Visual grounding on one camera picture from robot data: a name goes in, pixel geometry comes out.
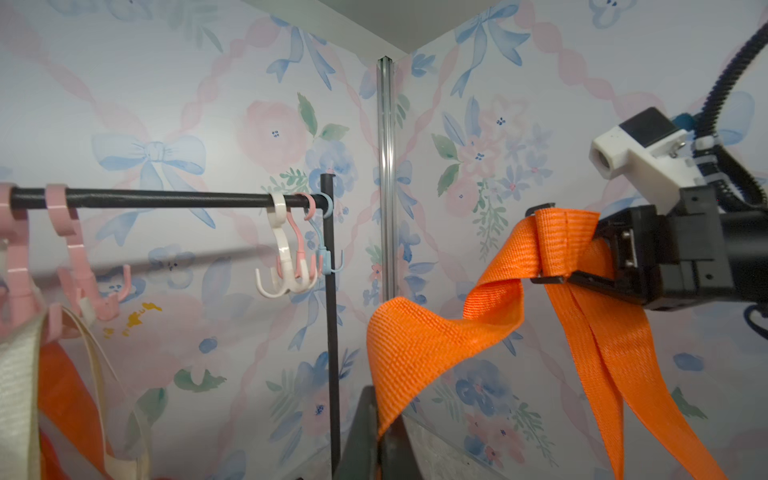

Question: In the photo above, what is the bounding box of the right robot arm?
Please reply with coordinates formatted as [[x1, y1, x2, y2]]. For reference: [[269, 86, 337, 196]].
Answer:
[[569, 187, 767, 311]]

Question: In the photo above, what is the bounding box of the beige crossbody bag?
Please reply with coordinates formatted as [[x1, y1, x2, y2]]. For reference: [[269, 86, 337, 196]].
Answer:
[[1, 312, 151, 479]]

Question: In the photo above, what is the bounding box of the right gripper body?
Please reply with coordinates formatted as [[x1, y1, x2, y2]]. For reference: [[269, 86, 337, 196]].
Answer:
[[568, 187, 735, 311]]

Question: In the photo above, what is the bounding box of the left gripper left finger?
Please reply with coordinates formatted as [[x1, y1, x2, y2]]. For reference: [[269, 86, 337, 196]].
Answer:
[[333, 385, 379, 480]]

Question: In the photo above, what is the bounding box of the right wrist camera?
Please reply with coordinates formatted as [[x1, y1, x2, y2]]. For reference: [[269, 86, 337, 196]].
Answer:
[[589, 107, 704, 214]]

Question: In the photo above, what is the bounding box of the light blue hook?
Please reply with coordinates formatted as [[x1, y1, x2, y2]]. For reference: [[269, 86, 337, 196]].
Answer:
[[317, 192, 345, 275]]

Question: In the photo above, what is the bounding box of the pink hook right end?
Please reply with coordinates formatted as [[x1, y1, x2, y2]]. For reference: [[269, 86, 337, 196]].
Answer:
[[271, 193, 319, 294]]

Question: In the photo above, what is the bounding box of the black corrugated cable hose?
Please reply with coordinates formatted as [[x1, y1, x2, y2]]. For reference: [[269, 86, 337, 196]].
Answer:
[[692, 20, 768, 211]]

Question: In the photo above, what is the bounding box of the orange bags left cluster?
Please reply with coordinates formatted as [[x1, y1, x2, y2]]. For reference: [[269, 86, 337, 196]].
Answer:
[[38, 343, 111, 479]]

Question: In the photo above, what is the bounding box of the black clothes rack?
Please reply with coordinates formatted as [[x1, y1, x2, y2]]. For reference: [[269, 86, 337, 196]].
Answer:
[[1, 173, 341, 473]]

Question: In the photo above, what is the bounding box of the white hook right end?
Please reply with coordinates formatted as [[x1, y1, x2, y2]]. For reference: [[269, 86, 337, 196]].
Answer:
[[255, 192, 319, 299]]

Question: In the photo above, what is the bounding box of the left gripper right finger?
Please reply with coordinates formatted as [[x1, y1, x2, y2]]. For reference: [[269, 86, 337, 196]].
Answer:
[[379, 416, 423, 480]]

